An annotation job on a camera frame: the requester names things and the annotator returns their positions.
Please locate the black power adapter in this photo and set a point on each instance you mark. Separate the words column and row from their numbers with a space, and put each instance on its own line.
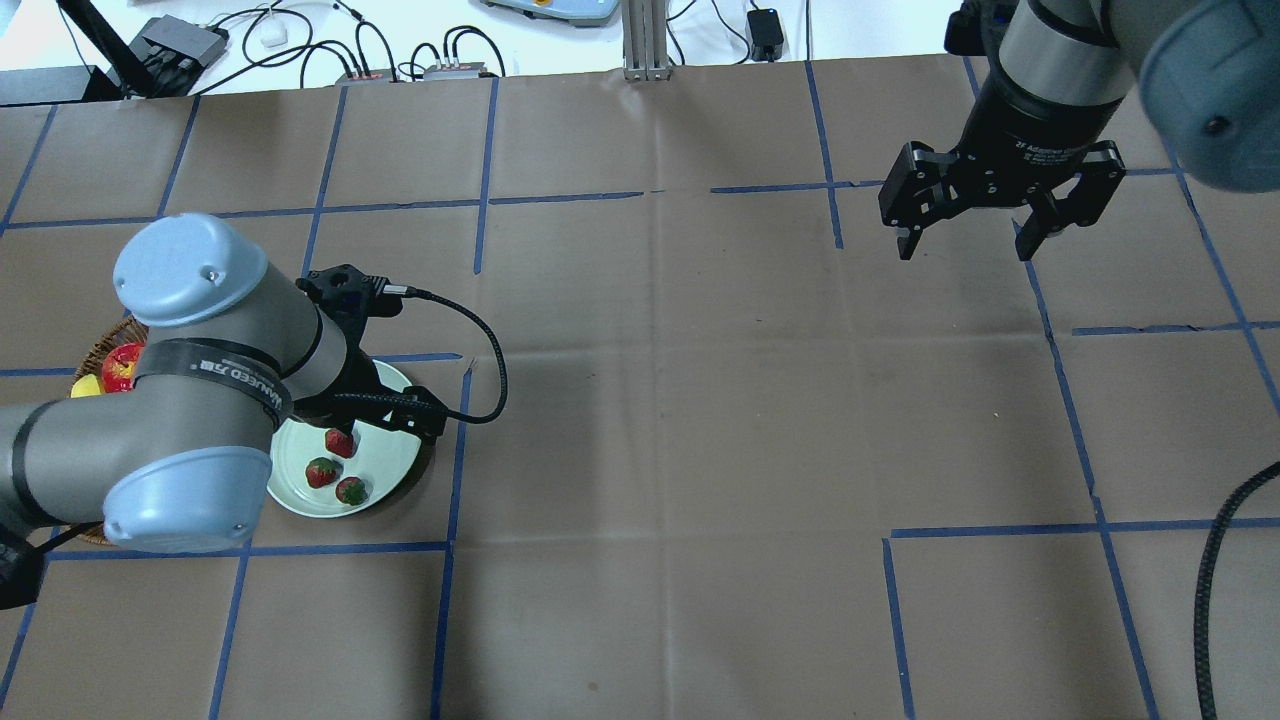
column 766, row 36

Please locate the aluminium profile post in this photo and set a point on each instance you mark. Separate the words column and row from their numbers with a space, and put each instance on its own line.
column 645, row 53

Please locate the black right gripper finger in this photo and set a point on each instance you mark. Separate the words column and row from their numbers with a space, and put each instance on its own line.
column 924, row 187
column 1101, row 172

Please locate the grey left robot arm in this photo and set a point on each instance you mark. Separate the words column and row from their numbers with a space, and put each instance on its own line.
column 181, row 463

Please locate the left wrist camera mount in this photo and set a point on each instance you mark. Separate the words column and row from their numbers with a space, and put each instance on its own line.
column 351, row 298

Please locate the light green plate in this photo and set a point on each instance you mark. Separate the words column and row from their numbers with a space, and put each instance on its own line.
column 383, row 458

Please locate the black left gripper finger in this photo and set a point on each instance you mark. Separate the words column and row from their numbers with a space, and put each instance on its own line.
column 414, row 411

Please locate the yellow banana bunch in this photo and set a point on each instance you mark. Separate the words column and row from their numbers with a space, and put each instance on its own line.
column 88, row 385

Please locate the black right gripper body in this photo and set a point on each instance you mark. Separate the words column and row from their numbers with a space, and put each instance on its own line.
column 1040, row 120

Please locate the brown wicker basket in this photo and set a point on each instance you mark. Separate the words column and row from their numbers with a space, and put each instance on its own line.
column 125, row 331

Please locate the red apple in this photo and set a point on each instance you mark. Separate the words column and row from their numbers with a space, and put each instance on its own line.
column 118, row 367

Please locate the grey connector box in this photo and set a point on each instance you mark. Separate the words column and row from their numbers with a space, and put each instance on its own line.
column 376, row 77
column 463, row 70

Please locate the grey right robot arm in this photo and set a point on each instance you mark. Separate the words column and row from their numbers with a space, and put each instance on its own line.
column 1205, row 73

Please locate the red strawberry green top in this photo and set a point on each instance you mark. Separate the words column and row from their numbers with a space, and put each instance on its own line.
column 340, row 443

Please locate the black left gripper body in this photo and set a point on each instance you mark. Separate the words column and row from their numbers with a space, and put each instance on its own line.
column 358, row 378

